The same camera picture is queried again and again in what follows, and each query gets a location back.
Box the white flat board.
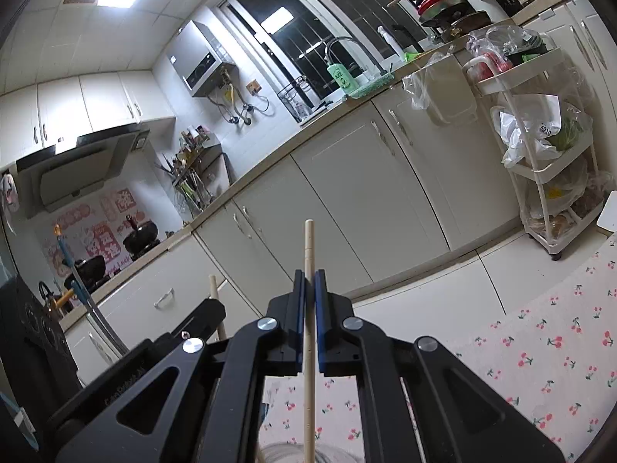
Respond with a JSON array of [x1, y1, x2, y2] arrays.
[[597, 203, 617, 237]]

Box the white base cabinets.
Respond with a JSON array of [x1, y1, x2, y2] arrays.
[[62, 0, 617, 389]]

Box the countertop utensil rack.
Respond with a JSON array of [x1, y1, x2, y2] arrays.
[[154, 124, 228, 215]]

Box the cherry print tablecloth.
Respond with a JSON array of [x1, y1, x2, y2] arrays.
[[260, 234, 617, 463]]

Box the dark frying pan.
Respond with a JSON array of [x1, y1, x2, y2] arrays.
[[419, 10, 492, 42]]

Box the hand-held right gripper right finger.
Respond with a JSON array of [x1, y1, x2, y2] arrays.
[[314, 270, 568, 463]]

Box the chrome faucet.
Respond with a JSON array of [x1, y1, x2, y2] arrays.
[[324, 36, 386, 75]]

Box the white wall cabinets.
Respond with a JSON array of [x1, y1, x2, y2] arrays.
[[0, 70, 177, 171]]

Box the pink wall stickers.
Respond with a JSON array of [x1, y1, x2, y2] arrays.
[[46, 192, 148, 278]]

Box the silver water heater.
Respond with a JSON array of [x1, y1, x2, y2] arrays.
[[167, 20, 237, 98]]

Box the water heater hoses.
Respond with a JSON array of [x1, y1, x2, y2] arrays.
[[212, 84, 271, 128]]

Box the black wok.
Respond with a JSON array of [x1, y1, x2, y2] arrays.
[[123, 215, 161, 255]]

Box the grey mop pole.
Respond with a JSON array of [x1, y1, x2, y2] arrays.
[[54, 224, 130, 355]]

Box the long wooden chopstick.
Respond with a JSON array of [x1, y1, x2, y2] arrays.
[[208, 274, 229, 343], [303, 220, 317, 463]]

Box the kitchen window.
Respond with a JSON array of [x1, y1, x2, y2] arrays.
[[217, 0, 435, 107]]

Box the black pan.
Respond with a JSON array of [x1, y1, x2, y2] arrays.
[[72, 255, 107, 292]]

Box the plastic bag on cabinet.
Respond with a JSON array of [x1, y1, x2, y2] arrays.
[[402, 52, 479, 125]]

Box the green soap bottle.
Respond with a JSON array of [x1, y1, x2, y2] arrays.
[[327, 55, 352, 92]]

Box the range hood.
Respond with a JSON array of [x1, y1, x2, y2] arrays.
[[16, 124, 151, 220]]

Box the black wire dish rack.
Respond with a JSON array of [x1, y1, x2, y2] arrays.
[[277, 76, 316, 123]]

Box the white trolley cart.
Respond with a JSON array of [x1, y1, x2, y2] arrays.
[[463, 26, 605, 262]]

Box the clear bag of red produce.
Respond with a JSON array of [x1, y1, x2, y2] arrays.
[[467, 26, 550, 83]]

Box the green dishcloth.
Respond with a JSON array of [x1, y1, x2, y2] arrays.
[[346, 71, 397, 100]]

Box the white plastic bag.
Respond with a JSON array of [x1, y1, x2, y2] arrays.
[[492, 95, 593, 169]]

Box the clear glass jar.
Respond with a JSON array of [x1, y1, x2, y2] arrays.
[[255, 440, 369, 463]]

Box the hanging cloth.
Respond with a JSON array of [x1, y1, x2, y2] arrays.
[[0, 171, 21, 213]]

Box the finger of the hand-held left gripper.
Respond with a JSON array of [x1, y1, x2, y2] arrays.
[[165, 299, 228, 344]]

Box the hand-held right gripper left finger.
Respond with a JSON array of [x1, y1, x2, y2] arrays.
[[48, 270, 307, 463]]

